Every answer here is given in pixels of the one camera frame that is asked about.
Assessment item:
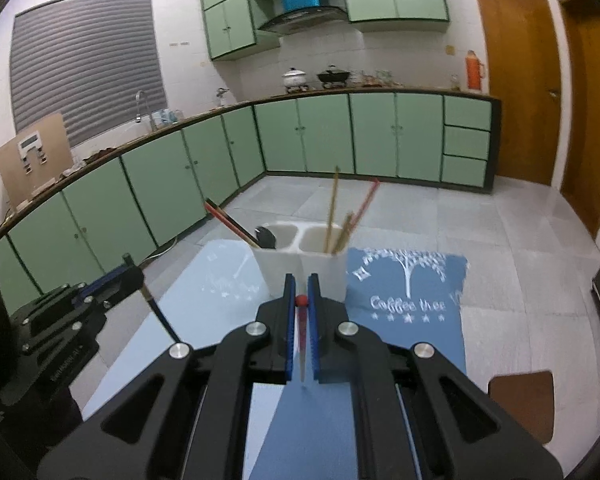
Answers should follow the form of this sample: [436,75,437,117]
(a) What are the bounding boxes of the black chopstick red end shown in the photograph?
[140,284,181,344]

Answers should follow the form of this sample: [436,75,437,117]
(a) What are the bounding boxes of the black spoon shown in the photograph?
[254,226,277,250]

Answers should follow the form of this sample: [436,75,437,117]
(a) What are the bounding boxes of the wooden chopstick red pattern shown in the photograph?
[344,179,380,246]

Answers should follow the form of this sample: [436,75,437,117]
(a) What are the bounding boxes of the green lower kitchen cabinets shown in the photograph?
[0,89,502,311]

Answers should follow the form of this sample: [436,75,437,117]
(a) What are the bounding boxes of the brown stool seat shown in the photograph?
[488,370,555,444]

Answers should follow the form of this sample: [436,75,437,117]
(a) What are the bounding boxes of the dark blue table mat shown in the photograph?
[249,248,468,479]

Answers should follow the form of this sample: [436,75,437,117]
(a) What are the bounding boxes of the cardboard board with device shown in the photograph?
[0,113,73,209]

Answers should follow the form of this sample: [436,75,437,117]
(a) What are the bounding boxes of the chrome sink faucet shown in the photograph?
[135,90,157,132]

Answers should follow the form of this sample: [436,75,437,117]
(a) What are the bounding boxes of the white two-compartment utensil holder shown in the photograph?
[252,221,348,302]

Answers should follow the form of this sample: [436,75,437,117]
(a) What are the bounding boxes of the grey window blind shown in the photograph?
[9,0,168,145]

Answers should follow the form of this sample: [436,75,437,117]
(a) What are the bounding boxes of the white cooking pot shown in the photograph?
[283,67,309,93]

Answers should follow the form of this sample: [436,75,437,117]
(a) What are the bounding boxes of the black wok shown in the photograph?
[316,64,351,89]

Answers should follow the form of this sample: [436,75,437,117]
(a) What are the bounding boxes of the black range hood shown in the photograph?
[259,6,349,36]

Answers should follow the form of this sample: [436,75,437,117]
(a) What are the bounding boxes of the orange thermos flask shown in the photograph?
[465,50,486,92]

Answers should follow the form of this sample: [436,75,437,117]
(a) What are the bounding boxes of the brown wooden door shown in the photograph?
[560,0,600,236]
[478,0,560,185]

